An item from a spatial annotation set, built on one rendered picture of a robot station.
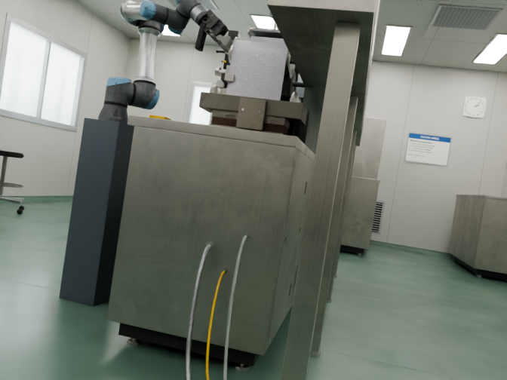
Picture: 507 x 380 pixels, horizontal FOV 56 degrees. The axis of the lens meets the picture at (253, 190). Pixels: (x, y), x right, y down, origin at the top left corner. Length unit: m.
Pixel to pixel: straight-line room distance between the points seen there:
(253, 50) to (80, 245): 1.25
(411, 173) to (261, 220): 5.95
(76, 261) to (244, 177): 1.10
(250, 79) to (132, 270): 0.91
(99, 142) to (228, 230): 0.94
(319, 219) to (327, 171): 0.12
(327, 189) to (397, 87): 6.57
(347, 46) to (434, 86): 6.56
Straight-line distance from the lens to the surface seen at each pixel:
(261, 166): 1.72
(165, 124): 1.84
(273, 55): 2.05
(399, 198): 7.53
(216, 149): 1.76
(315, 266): 1.19
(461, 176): 7.66
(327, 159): 1.18
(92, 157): 2.44
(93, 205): 2.43
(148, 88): 2.54
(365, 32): 1.30
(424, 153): 7.58
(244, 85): 2.04
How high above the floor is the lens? 0.73
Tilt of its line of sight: 1 degrees down
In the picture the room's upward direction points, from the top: 9 degrees clockwise
